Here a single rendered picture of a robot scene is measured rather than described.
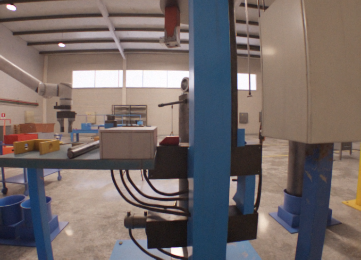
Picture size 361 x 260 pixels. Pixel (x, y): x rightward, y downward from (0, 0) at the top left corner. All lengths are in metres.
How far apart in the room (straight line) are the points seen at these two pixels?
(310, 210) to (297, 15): 0.53
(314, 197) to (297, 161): 1.66
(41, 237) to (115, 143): 0.80
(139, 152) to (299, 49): 0.66
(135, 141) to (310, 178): 0.64
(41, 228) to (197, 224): 0.90
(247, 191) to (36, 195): 1.27
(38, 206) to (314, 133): 1.29
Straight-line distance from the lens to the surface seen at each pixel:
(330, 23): 0.54
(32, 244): 2.35
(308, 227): 0.66
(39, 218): 1.29
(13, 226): 2.47
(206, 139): 0.80
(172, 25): 1.53
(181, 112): 1.60
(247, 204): 1.26
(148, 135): 0.74
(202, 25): 0.91
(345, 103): 0.52
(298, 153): 2.24
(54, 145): 1.11
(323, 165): 0.59
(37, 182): 1.21
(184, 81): 1.73
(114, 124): 1.10
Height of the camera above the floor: 1.23
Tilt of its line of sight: 1 degrees down
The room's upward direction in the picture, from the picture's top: straight up
